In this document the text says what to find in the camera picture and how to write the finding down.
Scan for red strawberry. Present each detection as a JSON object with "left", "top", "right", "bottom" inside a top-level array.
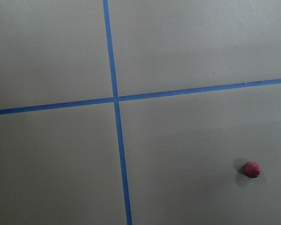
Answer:
[{"left": 243, "top": 162, "right": 261, "bottom": 178}]

